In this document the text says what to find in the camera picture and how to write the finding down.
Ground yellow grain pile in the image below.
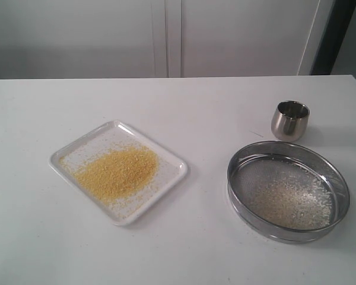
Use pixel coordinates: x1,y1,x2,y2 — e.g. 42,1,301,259
58,139,179,219

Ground stainless steel cup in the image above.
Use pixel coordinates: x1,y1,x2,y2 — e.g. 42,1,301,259
271,100,310,143

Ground round metal sieve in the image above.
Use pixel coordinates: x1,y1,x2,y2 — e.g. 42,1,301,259
227,141,350,243

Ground white rice grains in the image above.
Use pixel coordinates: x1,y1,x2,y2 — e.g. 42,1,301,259
249,177,333,230

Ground white square tray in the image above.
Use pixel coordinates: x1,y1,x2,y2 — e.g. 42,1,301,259
49,120,188,226

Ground white cabinet doors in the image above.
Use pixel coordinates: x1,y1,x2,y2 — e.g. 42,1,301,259
0,1,334,79

